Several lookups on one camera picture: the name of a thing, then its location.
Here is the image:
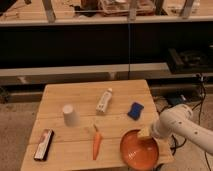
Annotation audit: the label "black cables on floor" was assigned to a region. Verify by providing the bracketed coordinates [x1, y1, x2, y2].
[156, 74, 213, 171]

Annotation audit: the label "black box on shelf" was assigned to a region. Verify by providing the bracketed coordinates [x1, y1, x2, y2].
[167, 48, 213, 74]

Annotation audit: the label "wooden table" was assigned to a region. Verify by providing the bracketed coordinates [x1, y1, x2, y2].
[20, 79, 175, 171]

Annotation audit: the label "orange carrot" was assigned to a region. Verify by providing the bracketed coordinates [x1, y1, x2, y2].
[93, 126, 102, 160]

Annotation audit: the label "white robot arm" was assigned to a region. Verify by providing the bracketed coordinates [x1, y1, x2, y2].
[137, 104, 213, 155]

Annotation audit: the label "clear plastic container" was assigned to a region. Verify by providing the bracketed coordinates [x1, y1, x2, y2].
[98, 0, 155, 16]

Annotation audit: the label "white plastic bottle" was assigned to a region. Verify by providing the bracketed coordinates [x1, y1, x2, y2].
[96, 88, 113, 114]

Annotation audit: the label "blue sponge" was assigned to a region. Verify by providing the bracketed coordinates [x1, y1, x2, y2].
[128, 102, 144, 120]

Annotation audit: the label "white paper cup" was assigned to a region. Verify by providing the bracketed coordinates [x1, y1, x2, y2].
[62, 104, 78, 126]

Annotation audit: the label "long metal shelf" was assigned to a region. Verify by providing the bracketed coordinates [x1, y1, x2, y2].
[0, 0, 213, 27]

